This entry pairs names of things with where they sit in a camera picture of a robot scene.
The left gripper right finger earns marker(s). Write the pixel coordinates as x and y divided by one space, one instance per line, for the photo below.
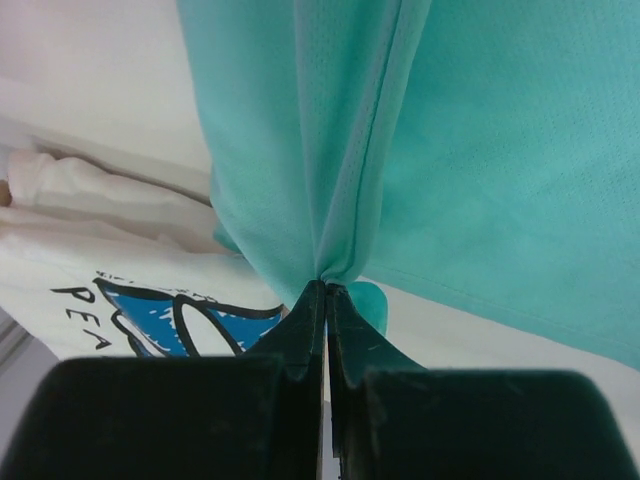
395 419

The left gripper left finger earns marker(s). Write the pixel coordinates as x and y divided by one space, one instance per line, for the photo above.
212 391

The teal t-shirt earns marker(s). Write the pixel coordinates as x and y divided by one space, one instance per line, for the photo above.
481 154

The folded white daisy t-shirt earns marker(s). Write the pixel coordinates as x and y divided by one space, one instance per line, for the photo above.
97 264

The folded brown t-shirt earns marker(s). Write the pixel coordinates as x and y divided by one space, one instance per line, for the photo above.
5 194

